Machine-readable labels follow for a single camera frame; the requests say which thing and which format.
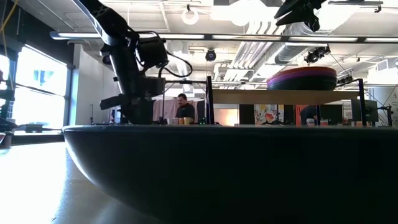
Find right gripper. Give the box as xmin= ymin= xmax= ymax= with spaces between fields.
xmin=274 ymin=0 xmax=328 ymax=33

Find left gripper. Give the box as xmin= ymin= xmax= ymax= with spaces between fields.
xmin=99 ymin=76 xmax=166 ymax=126

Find purple plastic plate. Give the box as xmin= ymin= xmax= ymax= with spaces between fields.
xmin=266 ymin=70 xmax=338 ymax=85

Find black plastic plate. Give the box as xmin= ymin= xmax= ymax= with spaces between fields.
xmin=266 ymin=77 xmax=338 ymax=91

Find large dark foreground bowl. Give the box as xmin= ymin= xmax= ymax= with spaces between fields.
xmin=62 ymin=124 xmax=398 ymax=224

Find wooden shelf black legs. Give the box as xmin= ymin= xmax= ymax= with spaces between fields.
xmin=205 ymin=76 xmax=368 ymax=127

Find pale pink curtain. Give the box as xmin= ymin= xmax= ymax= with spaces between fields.
xmin=154 ymin=98 xmax=200 ymax=124

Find person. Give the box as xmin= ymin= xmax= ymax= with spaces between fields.
xmin=300 ymin=105 xmax=318 ymax=126
xmin=175 ymin=93 xmax=197 ymax=124

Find long LED light bar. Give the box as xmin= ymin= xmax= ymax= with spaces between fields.
xmin=49 ymin=30 xmax=398 ymax=44

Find large bright window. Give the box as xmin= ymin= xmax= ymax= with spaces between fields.
xmin=0 ymin=44 xmax=68 ymax=131

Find black computer monitor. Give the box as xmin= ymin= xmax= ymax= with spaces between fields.
xmin=351 ymin=99 xmax=379 ymax=123
xmin=319 ymin=104 xmax=345 ymax=123

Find small grey box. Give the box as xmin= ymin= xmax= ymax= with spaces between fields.
xmin=24 ymin=124 xmax=44 ymax=134

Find black upright panel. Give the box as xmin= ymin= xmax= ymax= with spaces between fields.
xmin=238 ymin=104 xmax=256 ymax=126

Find floral pattern banner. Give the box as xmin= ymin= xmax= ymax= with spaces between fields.
xmin=254 ymin=104 xmax=279 ymax=126

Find black equipment silhouette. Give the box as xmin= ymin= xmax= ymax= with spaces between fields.
xmin=0 ymin=70 xmax=25 ymax=133

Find black tripod stand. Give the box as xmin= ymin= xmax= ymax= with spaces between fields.
xmin=377 ymin=105 xmax=395 ymax=127

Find black metal frame stand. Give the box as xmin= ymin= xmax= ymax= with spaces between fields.
xmin=164 ymin=79 xmax=208 ymax=103

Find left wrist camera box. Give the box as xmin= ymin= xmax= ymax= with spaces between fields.
xmin=136 ymin=36 xmax=170 ymax=71

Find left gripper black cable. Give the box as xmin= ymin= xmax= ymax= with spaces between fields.
xmin=157 ymin=49 xmax=193 ymax=78

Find thin yellow cable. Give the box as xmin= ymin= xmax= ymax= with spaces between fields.
xmin=0 ymin=0 xmax=19 ymax=91

